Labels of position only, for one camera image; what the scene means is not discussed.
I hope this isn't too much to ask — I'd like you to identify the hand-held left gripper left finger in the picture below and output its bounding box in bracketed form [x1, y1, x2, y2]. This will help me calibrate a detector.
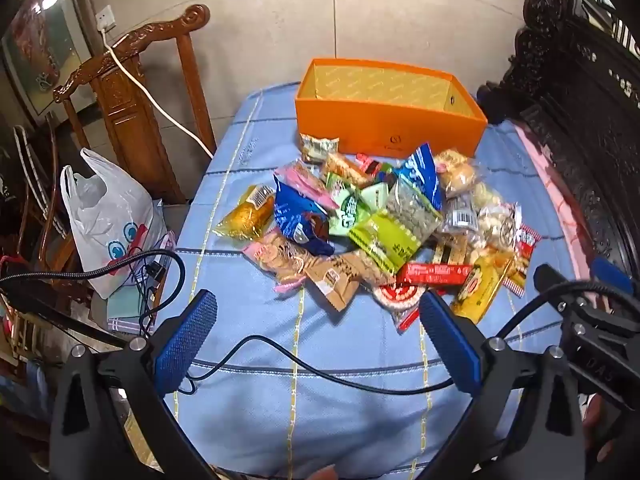
[49, 289, 221, 480]

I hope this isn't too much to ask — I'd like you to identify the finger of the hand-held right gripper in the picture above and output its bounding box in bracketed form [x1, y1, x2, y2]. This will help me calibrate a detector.
[593, 257, 640, 306]
[534, 263, 581, 311]

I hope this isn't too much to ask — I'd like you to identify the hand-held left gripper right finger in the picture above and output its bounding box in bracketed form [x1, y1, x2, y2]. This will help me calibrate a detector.
[415, 290, 586, 480]

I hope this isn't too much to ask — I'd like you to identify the clear bun packet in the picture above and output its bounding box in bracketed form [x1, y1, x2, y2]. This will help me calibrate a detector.
[432, 149, 482, 198]

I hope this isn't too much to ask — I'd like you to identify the green white candy bag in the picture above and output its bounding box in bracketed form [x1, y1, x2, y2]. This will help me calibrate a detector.
[325, 172, 372, 237]

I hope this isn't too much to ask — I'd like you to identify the pink snack packet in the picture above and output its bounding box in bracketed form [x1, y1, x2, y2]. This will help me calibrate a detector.
[274, 160, 341, 211]

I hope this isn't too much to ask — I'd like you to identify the orange cracker packet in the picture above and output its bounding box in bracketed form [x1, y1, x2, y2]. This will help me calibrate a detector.
[322, 152, 373, 186]

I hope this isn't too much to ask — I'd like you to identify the orange cardboard box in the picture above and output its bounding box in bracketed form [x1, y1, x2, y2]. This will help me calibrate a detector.
[294, 57, 488, 157]

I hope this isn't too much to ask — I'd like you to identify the person's right hand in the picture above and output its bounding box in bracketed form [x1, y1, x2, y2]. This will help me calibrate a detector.
[582, 395, 619, 463]

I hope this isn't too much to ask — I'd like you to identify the red white striped packet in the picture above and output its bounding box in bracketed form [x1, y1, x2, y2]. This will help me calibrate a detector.
[502, 227, 543, 297]

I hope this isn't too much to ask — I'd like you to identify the yellow snack packet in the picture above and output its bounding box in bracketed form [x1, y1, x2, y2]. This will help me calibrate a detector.
[450, 255, 513, 324]

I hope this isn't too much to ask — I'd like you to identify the round red white cracker packet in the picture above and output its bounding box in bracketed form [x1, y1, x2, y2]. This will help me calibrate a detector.
[377, 282, 427, 333]

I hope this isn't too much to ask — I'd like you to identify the long red bar packet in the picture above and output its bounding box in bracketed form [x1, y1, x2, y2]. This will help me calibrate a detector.
[396, 261, 473, 287]

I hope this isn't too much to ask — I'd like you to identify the pink cloth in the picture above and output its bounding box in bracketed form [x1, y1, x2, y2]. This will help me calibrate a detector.
[515, 124, 601, 283]

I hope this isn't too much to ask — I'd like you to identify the clear bag of white puffs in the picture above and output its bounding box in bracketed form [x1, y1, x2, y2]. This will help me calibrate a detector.
[475, 185, 522, 251]

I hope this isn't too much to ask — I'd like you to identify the clear packet with barcode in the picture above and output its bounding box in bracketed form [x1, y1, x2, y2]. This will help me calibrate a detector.
[442, 195, 481, 235]

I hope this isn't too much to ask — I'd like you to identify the pink round biscuit bag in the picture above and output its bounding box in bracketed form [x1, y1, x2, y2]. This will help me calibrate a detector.
[242, 230, 321, 295]

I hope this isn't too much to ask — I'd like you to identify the brown kraft paper packet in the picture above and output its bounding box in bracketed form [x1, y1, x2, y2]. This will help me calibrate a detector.
[304, 252, 396, 312]

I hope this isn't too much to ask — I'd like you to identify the white plastic bag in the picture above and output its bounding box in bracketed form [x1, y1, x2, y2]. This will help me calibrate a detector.
[60, 147, 170, 301]

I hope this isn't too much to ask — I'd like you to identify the yellow cake packet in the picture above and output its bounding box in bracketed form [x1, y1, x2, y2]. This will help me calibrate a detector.
[215, 185, 276, 239]

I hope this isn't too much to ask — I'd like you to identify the blue plaid tablecloth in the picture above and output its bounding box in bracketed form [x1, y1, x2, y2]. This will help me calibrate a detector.
[150, 80, 596, 480]

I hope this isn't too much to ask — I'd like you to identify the pale green triangular packet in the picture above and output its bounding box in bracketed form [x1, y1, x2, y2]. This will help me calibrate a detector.
[360, 182, 397, 211]

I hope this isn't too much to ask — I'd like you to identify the dark carved wooden furniture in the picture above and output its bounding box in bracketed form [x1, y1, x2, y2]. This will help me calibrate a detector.
[475, 0, 640, 292]

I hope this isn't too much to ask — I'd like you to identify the carved wooden chair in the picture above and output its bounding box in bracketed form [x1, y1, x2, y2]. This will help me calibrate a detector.
[52, 4, 218, 206]

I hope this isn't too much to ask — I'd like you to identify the small green white packet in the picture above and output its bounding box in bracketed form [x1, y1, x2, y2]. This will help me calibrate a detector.
[300, 134, 340, 163]

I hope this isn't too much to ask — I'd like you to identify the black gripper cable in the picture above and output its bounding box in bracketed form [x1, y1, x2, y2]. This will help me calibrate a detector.
[497, 280, 617, 342]

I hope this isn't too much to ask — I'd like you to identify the thin black cable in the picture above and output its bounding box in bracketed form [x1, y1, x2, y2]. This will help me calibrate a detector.
[175, 335, 457, 397]

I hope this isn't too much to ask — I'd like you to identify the black braided cable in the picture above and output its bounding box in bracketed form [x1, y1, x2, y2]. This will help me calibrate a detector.
[0, 249, 188, 337]

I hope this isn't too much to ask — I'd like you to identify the white power cable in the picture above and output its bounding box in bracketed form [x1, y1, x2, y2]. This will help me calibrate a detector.
[100, 27, 215, 159]

